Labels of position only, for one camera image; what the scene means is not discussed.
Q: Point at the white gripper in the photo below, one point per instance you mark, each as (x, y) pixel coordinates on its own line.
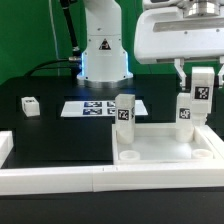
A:
(180, 29)

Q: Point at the white square table top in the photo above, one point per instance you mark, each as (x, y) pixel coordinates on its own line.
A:
(156, 143)

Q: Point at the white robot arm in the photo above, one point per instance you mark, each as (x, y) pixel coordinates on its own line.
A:
(104, 59)

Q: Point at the white sheet with markers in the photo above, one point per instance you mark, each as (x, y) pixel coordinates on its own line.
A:
(88, 108)

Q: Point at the white left fence piece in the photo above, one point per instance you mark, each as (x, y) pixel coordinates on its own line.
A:
(6, 145)

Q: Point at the white front fence bar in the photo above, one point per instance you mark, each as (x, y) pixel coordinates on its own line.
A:
(110, 178)

